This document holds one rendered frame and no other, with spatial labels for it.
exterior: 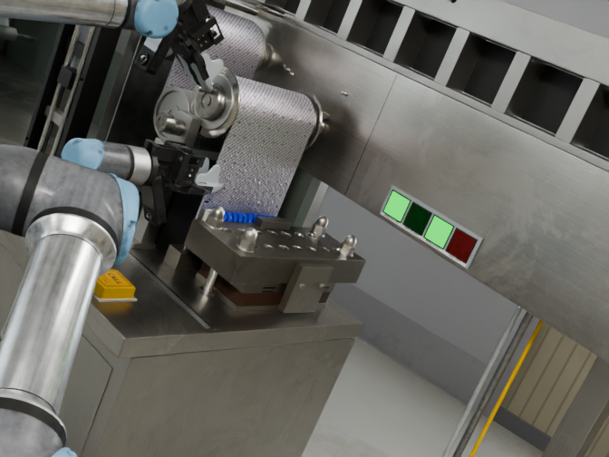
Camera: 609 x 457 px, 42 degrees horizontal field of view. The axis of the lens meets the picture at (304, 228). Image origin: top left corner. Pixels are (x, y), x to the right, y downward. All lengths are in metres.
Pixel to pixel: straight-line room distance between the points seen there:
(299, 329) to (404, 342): 2.48
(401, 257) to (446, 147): 2.41
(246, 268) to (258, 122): 0.32
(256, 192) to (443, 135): 0.42
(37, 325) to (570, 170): 1.01
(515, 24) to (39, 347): 1.13
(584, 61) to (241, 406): 0.95
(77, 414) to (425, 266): 2.73
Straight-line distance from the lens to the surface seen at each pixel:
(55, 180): 1.07
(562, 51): 1.60
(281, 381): 1.72
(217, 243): 1.56
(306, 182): 1.90
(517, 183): 1.59
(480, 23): 1.70
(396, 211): 1.72
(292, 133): 1.75
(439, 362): 4.06
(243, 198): 1.73
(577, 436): 1.74
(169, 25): 1.31
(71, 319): 0.94
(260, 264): 1.56
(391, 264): 4.08
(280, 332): 1.62
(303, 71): 1.95
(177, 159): 1.55
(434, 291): 4.01
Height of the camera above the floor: 1.53
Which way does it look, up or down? 16 degrees down
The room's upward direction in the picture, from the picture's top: 23 degrees clockwise
